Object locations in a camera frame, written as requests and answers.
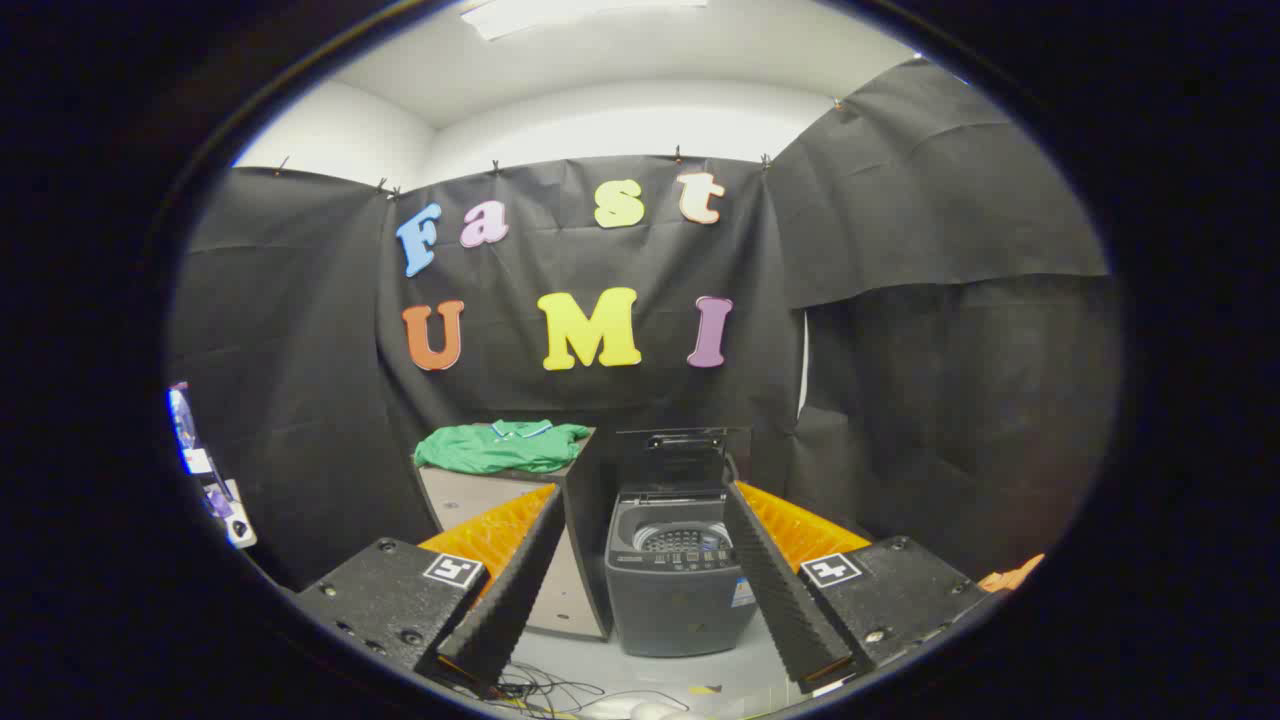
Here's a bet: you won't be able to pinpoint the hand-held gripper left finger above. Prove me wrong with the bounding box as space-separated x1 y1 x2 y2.
295 483 567 693

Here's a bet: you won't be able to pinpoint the grey washing machine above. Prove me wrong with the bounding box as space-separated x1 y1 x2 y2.
604 488 761 658

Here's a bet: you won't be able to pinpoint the black backdrop cloth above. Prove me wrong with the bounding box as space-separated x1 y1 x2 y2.
165 58 1123 591

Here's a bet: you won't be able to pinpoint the thin floor cables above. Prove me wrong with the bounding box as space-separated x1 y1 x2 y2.
488 660 693 717

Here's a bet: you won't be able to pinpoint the orange object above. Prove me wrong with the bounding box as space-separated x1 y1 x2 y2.
978 553 1046 593

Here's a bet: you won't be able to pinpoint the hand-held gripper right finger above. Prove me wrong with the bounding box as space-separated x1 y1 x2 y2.
722 480 977 695

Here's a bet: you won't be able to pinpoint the green polo shirt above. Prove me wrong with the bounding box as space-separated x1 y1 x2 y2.
413 418 593 475

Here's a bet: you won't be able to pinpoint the grey cabinet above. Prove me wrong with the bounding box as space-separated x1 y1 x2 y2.
415 428 613 641

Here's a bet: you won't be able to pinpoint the purple and white packaging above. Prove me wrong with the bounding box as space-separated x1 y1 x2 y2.
167 382 258 549

